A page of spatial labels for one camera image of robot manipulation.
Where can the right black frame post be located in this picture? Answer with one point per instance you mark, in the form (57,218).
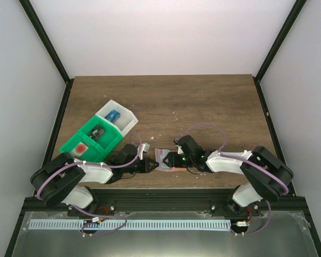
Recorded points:
(282,34)

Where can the green plastic bin front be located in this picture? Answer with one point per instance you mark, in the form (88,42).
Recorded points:
(95,153)

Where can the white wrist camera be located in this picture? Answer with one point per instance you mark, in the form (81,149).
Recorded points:
(142,149)
(179,149)

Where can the white plastic bin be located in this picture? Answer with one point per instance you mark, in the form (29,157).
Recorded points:
(126,121)

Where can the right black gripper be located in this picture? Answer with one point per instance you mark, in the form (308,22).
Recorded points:
(170,155)

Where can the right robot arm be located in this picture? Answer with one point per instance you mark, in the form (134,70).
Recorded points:
(268,178)

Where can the green plastic bin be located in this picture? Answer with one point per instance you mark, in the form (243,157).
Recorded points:
(95,153)
(109,140)

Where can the light blue slotted cable duct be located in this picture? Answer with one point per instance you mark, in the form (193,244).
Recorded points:
(153,225)

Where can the red dot card in bin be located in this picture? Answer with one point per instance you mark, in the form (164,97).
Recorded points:
(79,150)

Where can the blue card in bin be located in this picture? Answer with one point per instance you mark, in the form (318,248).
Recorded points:
(112,116)

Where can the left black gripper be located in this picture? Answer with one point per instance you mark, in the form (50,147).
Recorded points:
(146,168)

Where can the left black frame post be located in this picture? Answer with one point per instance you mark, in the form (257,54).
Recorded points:
(36,23)

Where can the black card in bin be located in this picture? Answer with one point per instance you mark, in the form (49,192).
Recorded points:
(96,132)

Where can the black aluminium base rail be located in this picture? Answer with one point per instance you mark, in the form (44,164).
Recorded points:
(213,201)

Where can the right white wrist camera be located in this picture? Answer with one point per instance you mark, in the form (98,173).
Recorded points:
(179,149)

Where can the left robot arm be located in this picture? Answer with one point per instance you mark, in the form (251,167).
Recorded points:
(58,181)

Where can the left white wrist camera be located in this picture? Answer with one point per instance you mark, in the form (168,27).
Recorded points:
(142,149)

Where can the green plastic bin middle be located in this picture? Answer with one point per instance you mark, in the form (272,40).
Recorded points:
(109,140)

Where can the black frame post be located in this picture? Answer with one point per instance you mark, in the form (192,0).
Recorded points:
(36,23)
(282,34)

